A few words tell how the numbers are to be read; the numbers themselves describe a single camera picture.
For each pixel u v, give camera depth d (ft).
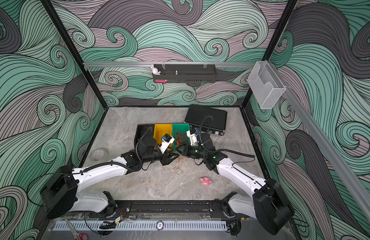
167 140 2.22
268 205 1.29
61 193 1.34
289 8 2.34
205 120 2.04
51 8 2.35
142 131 3.47
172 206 2.48
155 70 2.79
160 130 3.36
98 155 3.03
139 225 2.29
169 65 3.09
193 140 2.40
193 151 2.29
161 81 2.96
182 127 3.31
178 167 2.82
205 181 2.54
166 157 2.24
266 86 2.57
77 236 2.16
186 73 3.12
